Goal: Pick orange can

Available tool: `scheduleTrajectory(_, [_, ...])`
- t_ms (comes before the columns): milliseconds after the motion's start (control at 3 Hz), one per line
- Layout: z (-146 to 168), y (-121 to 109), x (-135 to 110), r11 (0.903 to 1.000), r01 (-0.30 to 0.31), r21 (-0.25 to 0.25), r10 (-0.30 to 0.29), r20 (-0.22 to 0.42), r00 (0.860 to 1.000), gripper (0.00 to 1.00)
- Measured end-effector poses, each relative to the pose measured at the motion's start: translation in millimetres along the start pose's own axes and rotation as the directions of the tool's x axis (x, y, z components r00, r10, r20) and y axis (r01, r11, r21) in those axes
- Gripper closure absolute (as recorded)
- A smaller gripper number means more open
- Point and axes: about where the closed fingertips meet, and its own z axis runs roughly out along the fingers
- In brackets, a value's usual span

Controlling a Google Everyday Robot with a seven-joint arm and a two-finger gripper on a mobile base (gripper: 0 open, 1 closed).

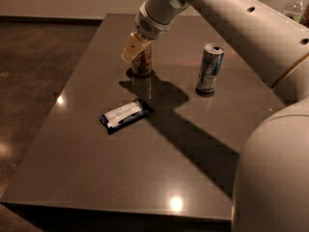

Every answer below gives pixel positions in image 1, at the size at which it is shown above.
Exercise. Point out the blue white snack bar wrapper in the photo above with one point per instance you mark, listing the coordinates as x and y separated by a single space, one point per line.
120 117

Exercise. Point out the orange soda can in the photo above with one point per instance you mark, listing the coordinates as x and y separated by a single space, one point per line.
141 66

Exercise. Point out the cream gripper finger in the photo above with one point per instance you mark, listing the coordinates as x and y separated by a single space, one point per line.
135 44

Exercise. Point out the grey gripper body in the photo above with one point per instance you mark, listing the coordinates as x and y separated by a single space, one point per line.
150 26

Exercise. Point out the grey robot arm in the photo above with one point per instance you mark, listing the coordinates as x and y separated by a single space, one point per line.
271 187

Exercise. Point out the silver blue energy drink can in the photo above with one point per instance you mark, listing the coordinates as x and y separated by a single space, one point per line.
210 65

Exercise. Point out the clear plastic water bottle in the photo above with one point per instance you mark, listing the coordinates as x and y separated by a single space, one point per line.
294 10

